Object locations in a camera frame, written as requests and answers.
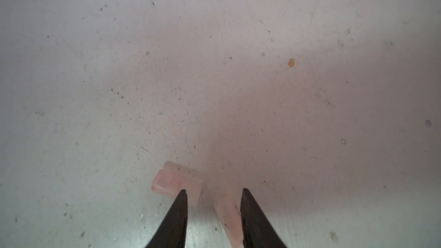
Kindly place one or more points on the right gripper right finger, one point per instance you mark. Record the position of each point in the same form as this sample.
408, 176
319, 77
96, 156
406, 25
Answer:
257, 230

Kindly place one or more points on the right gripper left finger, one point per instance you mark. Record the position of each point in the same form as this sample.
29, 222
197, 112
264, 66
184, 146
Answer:
172, 231

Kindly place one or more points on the translucent pink pen cap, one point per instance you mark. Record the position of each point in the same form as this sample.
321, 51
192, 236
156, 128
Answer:
230, 218

